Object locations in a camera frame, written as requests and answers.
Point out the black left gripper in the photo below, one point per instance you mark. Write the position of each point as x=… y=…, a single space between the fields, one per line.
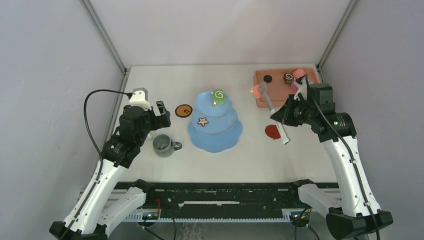
x=161 y=122

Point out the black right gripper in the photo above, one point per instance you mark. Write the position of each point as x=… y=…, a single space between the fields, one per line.
x=284 y=115

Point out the magenta swirl roll cake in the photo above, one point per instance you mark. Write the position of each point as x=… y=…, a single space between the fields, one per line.
x=294 y=86

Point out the brown swirl roll cake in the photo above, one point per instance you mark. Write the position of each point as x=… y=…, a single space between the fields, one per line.
x=288 y=78

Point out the white star cookie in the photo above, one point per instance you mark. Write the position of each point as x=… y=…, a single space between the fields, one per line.
x=202 y=121

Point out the blue three-tier cake stand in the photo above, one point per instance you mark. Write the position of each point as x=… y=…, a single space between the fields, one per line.
x=224 y=129

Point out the green swirl roll cake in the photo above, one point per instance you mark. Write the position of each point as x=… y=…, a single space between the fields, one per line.
x=218 y=97

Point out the pink cake slice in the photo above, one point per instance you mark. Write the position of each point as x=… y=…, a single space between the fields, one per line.
x=255 y=90

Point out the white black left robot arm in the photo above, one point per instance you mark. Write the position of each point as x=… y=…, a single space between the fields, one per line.
x=89 y=220

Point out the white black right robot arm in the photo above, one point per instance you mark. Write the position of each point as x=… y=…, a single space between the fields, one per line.
x=357 y=212

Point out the orange round coaster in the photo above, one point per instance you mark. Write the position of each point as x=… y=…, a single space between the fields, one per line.
x=183 y=110

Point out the white speckled mug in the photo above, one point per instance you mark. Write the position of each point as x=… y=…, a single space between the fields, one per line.
x=149 y=137

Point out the dark green glazed mug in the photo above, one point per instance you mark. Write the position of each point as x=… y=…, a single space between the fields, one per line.
x=164 y=146

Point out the light pink swirl roll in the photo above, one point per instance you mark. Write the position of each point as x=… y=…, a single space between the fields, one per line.
x=298 y=73

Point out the pink rectangular tray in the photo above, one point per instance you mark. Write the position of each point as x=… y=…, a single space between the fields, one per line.
x=277 y=90

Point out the red round coaster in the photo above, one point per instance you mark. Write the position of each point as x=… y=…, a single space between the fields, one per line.
x=272 y=132

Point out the black round cookie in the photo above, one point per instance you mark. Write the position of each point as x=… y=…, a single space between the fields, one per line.
x=267 y=78

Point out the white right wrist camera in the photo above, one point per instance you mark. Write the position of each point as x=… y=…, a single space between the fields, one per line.
x=302 y=88

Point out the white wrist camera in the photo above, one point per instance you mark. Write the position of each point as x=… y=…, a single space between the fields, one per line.
x=302 y=88
x=139 y=98

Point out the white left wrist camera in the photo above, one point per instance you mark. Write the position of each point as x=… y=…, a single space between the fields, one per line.
x=139 y=98

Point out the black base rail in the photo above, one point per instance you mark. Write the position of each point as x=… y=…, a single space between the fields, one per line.
x=227 y=201

